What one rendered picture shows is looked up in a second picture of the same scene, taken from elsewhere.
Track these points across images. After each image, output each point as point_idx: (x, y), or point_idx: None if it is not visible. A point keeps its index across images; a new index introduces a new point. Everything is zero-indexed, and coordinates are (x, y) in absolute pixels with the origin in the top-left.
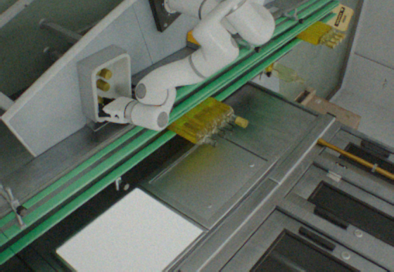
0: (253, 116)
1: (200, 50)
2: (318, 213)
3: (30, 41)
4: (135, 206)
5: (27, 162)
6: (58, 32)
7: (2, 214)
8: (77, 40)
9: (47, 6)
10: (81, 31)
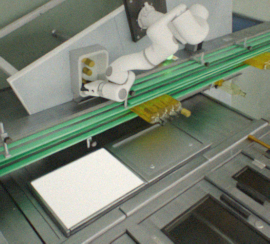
0: (199, 115)
1: (151, 45)
2: (239, 187)
3: (44, 44)
4: (98, 159)
5: None
6: (65, 39)
7: None
8: None
9: (59, 20)
10: None
